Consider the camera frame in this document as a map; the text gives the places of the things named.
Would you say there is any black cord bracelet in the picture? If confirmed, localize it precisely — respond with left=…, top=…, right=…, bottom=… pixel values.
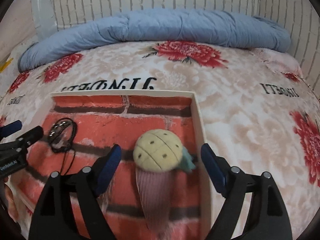
left=47, top=117, right=78, bottom=176

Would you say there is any plush ice cream toy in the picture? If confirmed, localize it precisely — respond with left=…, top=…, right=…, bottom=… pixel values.
left=133, top=129, right=196, bottom=235

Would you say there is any person left hand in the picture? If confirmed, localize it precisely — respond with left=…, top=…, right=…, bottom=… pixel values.
left=4, top=177, right=18, bottom=222

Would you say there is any white tray brick lining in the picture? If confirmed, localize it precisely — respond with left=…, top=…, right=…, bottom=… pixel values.
left=5, top=90, right=211, bottom=239

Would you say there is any yellow cloth strip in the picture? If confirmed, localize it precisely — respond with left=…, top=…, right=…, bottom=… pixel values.
left=0, top=58, right=13, bottom=73

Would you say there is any floral red bed blanket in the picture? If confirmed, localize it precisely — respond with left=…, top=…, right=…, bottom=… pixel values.
left=1, top=41, right=319, bottom=239

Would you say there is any clear plastic sheet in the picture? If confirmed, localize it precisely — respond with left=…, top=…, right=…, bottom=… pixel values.
left=31, top=0, right=58, bottom=41

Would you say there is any rolled blue quilt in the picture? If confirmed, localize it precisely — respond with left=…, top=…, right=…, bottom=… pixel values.
left=17, top=8, right=291, bottom=73

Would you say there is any pink pillow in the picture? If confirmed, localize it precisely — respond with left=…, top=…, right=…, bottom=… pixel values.
left=249, top=48, right=303, bottom=78

